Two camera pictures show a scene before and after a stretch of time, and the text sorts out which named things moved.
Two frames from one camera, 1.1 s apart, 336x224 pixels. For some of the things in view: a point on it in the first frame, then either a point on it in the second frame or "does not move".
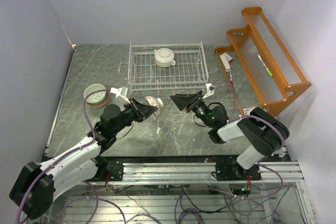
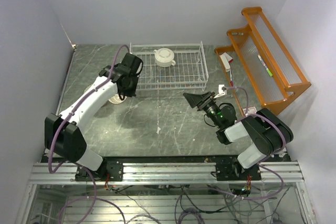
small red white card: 248,110 does not move
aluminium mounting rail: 135,172 does not move
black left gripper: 141,111 to 131,92
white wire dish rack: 189,72 does not move
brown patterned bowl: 155,102 to 116,99
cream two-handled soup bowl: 164,57 does not move
